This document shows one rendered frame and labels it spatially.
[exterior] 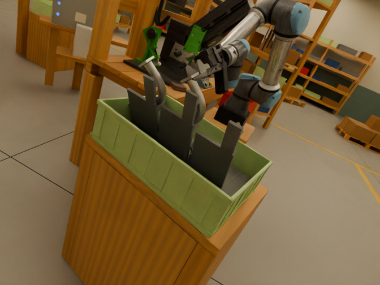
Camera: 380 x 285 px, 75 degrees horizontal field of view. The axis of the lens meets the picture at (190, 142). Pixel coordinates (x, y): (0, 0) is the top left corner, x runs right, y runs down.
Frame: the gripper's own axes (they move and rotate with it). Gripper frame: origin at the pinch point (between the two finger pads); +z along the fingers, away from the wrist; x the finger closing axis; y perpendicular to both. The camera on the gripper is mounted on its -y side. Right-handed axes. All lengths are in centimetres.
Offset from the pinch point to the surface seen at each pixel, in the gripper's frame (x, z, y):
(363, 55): -162, -961, -212
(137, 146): -19.2, 19.1, -11.0
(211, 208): 3.8, 20.3, -35.1
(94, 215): -56, 35, -33
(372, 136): -115, -614, -342
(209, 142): 1.1, 6.2, -19.6
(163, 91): -12.4, 2.7, 1.3
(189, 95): 1.0, 5.1, -3.1
